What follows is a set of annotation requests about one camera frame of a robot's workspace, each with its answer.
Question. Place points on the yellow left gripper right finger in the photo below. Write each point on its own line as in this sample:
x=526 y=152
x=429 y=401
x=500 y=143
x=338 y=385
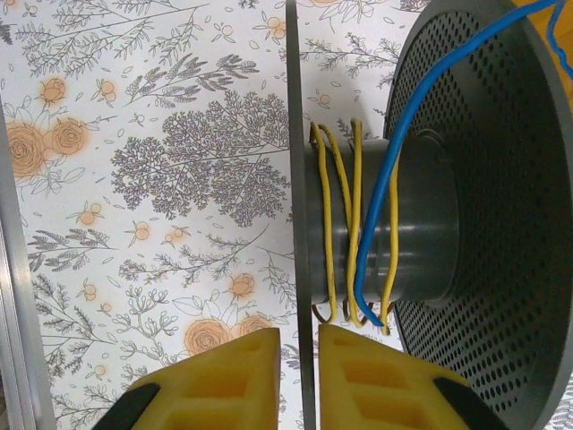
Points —
x=380 y=389

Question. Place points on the floral tablecloth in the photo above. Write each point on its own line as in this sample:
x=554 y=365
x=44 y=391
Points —
x=156 y=179

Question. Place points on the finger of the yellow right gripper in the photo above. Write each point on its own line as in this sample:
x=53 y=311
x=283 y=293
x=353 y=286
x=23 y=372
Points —
x=568 y=20

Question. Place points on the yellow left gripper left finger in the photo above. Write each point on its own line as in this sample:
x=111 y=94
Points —
x=215 y=385

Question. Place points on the aluminium table side rail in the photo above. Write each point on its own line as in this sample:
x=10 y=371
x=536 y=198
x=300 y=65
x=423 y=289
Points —
x=27 y=313

